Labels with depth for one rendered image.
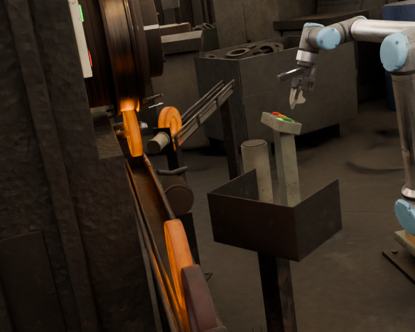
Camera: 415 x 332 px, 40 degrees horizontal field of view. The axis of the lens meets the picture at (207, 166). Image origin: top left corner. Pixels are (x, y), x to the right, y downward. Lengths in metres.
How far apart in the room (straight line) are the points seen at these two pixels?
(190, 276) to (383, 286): 1.51
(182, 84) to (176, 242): 3.42
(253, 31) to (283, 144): 3.41
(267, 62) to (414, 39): 2.15
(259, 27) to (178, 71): 1.64
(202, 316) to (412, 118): 1.27
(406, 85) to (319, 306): 0.89
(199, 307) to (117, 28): 0.86
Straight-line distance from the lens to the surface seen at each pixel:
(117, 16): 1.59
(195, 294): 0.98
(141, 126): 1.83
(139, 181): 1.85
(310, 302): 2.33
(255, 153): 2.58
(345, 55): 4.44
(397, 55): 1.95
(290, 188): 2.75
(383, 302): 2.32
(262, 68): 4.00
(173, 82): 4.49
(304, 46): 2.58
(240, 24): 6.15
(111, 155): 1.37
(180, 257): 1.12
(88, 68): 1.34
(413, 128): 2.05
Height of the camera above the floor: 1.21
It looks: 17 degrees down
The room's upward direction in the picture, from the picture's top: 8 degrees counter-clockwise
